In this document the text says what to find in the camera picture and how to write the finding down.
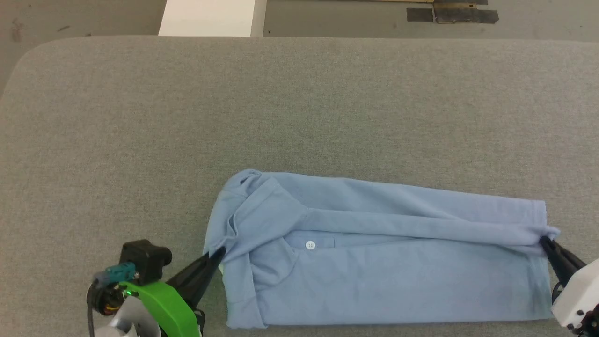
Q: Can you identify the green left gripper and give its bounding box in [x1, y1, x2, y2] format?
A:
[119, 247, 226, 337]

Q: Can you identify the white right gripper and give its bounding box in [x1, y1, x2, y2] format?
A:
[539, 236, 599, 334]

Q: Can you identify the light blue polo shirt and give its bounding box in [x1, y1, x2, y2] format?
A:
[203, 169, 562, 330]

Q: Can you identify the grey fabric sofa cushion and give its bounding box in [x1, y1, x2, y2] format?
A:
[0, 36, 599, 337]

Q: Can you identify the white rectangular box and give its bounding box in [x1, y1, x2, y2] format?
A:
[158, 0, 268, 37]

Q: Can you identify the black metal floor plate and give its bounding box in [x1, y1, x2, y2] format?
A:
[406, 0, 499, 24]

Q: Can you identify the left arm teal plug cable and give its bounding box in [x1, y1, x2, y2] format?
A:
[86, 263, 137, 337]

